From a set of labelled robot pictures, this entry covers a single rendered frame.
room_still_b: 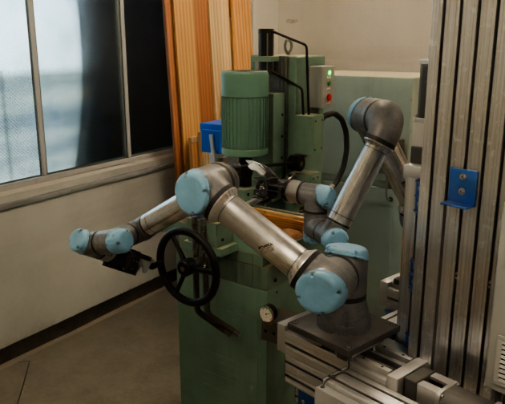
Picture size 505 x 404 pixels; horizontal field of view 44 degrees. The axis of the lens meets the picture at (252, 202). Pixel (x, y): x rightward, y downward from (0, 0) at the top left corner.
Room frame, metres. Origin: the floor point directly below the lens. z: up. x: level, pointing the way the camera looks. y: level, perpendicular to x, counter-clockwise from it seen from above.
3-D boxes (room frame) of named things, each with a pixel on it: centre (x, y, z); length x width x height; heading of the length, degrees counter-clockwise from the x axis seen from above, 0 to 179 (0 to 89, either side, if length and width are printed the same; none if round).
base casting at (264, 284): (2.42, -0.04, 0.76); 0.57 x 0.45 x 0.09; 144
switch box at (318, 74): (2.50, -0.27, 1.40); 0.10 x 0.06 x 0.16; 144
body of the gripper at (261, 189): (2.01, -0.07, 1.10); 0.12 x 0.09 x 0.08; 54
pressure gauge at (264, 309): (2.00, -0.06, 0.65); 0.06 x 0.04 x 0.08; 54
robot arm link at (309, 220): (1.91, -0.21, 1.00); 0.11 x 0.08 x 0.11; 17
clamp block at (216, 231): (2.16, 0.14, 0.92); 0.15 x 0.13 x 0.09; 54
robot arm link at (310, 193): (1.92, -0.21, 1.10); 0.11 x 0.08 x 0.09; 54
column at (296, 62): (2.56, -0.14, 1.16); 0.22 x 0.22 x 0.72; 54
